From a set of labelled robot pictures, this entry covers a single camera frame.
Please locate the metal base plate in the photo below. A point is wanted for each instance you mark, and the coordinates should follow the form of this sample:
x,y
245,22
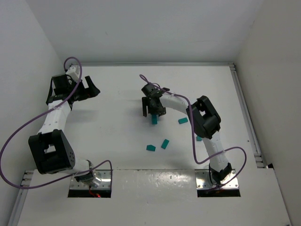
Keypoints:
x,y
203,181
97,180

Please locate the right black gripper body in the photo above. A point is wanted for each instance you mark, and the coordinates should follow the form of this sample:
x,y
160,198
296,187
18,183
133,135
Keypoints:
x,y
153,111

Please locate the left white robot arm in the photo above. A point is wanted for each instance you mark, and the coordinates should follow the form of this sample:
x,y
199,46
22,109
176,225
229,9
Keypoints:
x,y
50,148

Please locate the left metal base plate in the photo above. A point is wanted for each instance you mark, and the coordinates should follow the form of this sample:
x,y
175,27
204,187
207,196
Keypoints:
x,y
97,180

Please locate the teal arch block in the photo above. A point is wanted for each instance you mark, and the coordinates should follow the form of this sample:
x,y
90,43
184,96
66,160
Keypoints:
x,y
154,119

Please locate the aluminium frame rail back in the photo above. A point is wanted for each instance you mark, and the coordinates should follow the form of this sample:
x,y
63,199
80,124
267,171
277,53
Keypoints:
x,y
160,64

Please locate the aluminium frame rail left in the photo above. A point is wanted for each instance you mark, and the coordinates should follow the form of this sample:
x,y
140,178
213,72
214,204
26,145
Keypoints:
x,y
20,200

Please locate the teal pentagon roof block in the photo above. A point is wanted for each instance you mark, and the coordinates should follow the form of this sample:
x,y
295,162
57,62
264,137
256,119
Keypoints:
x,y
150,148

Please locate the teal small rectangular block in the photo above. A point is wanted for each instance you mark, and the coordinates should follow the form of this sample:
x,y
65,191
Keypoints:
x,y
165,144

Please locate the aluminium frame rail right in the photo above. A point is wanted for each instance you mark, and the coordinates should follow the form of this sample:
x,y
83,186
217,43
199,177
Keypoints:
x,y
258,157

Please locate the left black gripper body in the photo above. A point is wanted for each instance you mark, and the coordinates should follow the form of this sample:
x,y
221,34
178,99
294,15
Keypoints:
x,y
76,92

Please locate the aluminium frame rail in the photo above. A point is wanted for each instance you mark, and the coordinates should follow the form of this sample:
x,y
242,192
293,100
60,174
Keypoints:
x,y
258,157
20,200
160,64

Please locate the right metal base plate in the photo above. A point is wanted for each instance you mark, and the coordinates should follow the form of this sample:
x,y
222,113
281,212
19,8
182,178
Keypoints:
x,y
203,181

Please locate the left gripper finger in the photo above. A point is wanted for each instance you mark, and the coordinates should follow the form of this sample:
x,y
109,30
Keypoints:
x,y
92,92
88,81

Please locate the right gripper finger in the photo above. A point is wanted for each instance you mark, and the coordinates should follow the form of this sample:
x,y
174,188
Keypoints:
x,y
162,112
145,103

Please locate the teal long rectangular block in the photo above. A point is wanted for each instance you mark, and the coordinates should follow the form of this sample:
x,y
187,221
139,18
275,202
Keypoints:
x,y
183,120

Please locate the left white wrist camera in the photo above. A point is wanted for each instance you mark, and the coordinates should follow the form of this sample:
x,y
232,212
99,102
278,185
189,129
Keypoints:
x,y
74,72

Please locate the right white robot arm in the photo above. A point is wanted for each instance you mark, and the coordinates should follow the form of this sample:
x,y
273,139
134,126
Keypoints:
x,y
204,120

